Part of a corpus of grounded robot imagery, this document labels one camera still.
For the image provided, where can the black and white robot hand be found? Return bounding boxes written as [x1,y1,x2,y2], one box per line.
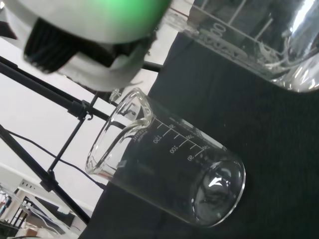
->
[4,0,172,92]

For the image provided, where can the clear graduated glass beaker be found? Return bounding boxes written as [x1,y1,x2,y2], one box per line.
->
[85,87,247,229]

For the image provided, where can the black tripod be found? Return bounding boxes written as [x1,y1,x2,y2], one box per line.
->
[0,56,165,225]

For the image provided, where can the black bench cloth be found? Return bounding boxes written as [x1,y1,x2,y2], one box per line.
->
[79,32,319,239]

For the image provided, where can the thin black cable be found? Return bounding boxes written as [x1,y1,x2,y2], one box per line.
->
[7,131,108,190]

